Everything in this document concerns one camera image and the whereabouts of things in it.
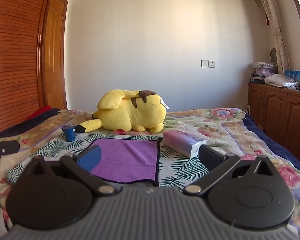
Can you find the dark blue blanket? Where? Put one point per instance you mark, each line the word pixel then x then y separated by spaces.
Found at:
pixel 27 123

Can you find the dark blue bed sheet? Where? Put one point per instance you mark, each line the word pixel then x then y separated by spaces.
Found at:
pixel 274 142

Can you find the white wall socket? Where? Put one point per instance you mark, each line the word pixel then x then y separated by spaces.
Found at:
pixel 208 64

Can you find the white floral folded cloth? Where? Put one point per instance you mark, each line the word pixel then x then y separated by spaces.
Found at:
pixel 279 80

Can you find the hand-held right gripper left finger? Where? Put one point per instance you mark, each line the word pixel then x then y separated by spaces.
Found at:
pixel 91 158

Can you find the white leaf-print cloth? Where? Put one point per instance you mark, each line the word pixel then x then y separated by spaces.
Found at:
pixel 182 166

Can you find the blue box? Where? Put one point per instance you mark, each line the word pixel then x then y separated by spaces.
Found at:
pixel 292 74

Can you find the purple towel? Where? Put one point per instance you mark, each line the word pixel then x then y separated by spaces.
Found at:
pixel 130 156

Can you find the dark woven fan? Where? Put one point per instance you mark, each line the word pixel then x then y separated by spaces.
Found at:
pixel 273 56

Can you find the yellow plush toy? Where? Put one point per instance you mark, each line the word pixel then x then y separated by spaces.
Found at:
pixel 132 112

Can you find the purple tissue pack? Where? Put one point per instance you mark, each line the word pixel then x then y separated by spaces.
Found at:
pixel 182 141

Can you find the stack of folded cloths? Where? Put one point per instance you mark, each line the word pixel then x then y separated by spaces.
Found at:
pixel 263 69

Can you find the red hanging tassel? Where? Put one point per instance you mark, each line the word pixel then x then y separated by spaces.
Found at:
pixel 267 20

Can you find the dark blue cup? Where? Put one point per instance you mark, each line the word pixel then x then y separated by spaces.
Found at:
pixel 69 133

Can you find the wooden door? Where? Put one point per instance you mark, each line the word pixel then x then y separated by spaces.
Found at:
pixel 55 55

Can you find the red cloth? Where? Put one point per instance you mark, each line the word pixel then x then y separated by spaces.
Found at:
pixel 41 111

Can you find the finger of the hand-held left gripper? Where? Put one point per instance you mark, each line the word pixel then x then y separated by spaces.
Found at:
pixel 5 147

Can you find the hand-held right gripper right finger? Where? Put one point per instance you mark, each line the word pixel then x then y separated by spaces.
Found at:
pixel 208 156

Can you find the wooden cabinet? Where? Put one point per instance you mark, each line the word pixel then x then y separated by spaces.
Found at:
pixel 279 110

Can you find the patterned beige curtain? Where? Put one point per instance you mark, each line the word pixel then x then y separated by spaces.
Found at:
pixel 273 17

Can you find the wooden louvred wardrobe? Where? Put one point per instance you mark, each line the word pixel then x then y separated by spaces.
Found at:
pixel 14 55

